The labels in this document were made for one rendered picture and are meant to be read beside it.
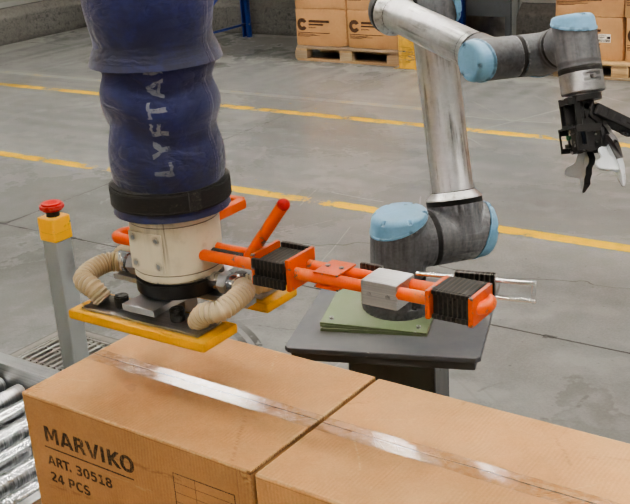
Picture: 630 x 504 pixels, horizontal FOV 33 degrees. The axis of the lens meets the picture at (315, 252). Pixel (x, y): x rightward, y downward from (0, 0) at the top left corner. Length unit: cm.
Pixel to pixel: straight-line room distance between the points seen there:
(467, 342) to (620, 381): 154
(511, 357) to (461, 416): 234
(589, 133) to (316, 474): 91
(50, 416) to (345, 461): 65
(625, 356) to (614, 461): 250
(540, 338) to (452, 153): 180
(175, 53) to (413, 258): 112
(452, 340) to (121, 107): 119
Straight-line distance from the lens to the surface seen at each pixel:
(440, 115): 283
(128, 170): 193
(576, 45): 227
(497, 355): 435
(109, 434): 211
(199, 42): 189
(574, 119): 228
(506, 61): 232
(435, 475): 183
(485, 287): 171
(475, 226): 283
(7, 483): 277
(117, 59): 187
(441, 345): 271
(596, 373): 424
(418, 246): 276
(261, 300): 205
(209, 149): 193
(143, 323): 200
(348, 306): 289
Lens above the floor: 193
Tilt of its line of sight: 21 degrees down
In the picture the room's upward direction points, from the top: 4 degrees counter-clockwise
